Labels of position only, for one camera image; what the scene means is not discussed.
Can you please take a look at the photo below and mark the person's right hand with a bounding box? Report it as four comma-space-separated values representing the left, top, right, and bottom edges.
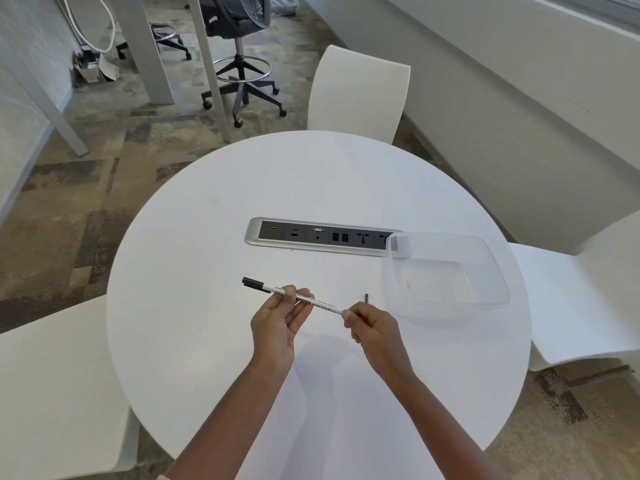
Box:
342, 302, 417, 384

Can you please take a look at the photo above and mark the person's left hand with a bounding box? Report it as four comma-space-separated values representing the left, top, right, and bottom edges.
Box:
250, 285, 316, 374

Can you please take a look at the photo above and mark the white marker pen black cap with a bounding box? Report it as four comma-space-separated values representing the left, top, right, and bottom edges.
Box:
242, 277, 347, 316

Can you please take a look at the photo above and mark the person's right forearm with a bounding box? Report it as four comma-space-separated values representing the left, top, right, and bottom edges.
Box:
386, 369, 502, 480

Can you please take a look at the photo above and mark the person's left forearm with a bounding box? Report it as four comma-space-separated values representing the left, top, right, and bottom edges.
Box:
169, 359, 296, 480

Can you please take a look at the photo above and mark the silver power socket panel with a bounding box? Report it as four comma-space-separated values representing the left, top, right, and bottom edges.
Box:
244, 217, 405, 258

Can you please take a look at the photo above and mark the clear plastic container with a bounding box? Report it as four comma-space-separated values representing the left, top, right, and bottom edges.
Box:
382, 232, 512, 323

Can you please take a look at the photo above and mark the white moulded chair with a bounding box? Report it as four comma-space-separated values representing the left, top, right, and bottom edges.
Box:
306, 44, 412, 146
0, 294, 141, 480
507, 209, 640, 373

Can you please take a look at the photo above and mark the black office swivel chair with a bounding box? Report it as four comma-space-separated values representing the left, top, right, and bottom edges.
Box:
201, 0, 288, 128

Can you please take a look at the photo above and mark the black chair wheel base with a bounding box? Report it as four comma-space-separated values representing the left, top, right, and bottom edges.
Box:
115, 23, 193, 62

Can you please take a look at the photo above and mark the white desk leg panel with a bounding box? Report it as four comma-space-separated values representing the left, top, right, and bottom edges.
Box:
100, 0, 176, 106

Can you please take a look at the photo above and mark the open cardboard box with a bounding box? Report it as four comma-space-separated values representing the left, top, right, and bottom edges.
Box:
73, 46, 121, 87

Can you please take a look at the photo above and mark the white slanted desk leg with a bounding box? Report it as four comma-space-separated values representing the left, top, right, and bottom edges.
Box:
0, 22, 90, 158

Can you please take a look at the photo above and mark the white desk leg post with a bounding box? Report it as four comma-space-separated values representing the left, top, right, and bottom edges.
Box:
186, 0, 236, 144

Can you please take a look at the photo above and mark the white cable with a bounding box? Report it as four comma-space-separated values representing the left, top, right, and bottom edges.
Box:
62, 0, 117, 53

